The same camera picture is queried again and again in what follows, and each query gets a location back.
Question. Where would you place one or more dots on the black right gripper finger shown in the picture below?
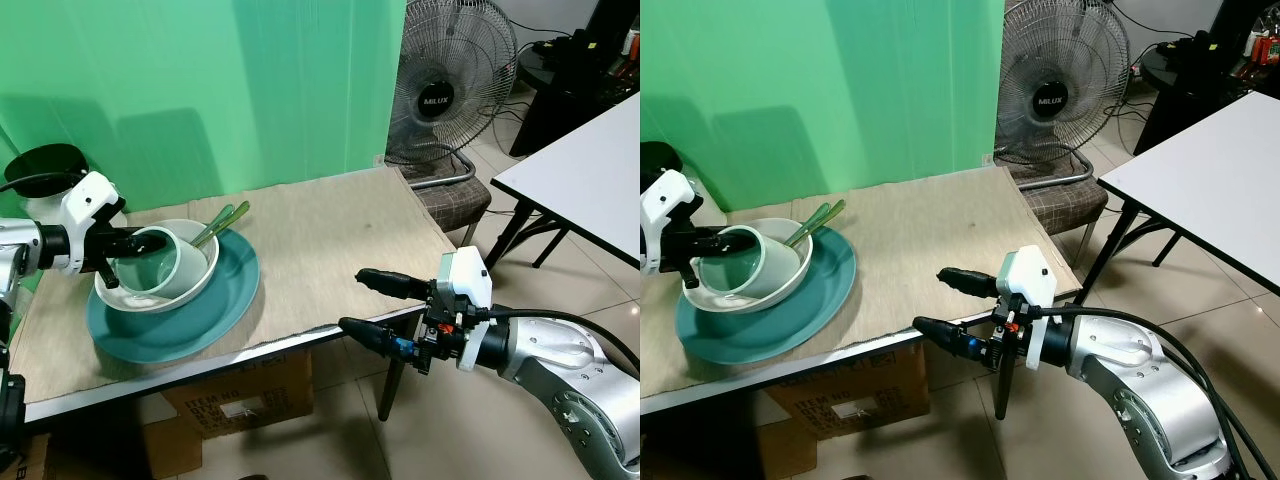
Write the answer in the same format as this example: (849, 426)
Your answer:
(395, 285)
(375, 337)
(950, 337)
(970, 282)

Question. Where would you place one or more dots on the pale green cup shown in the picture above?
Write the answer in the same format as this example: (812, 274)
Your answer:
(180, 270)
(775, 270)

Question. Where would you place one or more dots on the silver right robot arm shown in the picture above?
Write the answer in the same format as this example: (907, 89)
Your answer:
(1140, 380)
(560, 370)

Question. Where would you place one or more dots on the white ceramic bowl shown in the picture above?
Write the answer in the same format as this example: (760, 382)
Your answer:
(135, 300)
(730, 303)

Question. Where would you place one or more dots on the beige woven table cloth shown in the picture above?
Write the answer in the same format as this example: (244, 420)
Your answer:
(930, 230)
(330, 250)

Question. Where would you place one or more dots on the light green spoon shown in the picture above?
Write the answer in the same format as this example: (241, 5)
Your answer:
(212, 225)
(806, 223)

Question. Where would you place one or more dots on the black round dish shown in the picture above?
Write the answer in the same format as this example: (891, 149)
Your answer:
(658, 162)
(45, 165)

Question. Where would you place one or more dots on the teal round plate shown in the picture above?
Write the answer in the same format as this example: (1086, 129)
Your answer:
(815, 295)
(215, 300)

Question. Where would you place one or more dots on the brown checkered chair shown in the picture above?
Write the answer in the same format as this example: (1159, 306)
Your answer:
(1060, 200)
(450, 200)

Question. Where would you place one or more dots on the brown cardboard box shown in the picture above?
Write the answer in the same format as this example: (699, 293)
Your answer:
(260, 390)
(860, 385)

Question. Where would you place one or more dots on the olive green spoon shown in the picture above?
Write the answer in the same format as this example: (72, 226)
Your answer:
(236, 215)
(832, 212)

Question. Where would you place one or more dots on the white folding table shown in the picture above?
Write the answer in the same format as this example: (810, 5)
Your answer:
(590, 170)
(1210, 170)

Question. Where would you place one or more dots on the green backdrop cloth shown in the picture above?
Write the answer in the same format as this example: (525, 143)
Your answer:
(200, 90)
(820, 90)

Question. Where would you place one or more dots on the black side cabinet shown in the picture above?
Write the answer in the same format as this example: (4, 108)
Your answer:
(1190, 90)
(570, 90)

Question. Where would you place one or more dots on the black standing fan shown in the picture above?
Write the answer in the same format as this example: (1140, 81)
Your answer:
(1052, 100)
(440, 95)

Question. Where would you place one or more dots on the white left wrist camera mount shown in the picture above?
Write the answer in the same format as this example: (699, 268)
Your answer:
(672, 195)
(88, 198)

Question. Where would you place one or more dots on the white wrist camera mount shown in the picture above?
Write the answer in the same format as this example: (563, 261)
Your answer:
(468, 280)
(1030, 272)
(88, 198)
(672, 195)

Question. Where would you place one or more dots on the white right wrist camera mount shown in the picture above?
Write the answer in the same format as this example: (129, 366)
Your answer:
(1030, 272)
(468, 280)

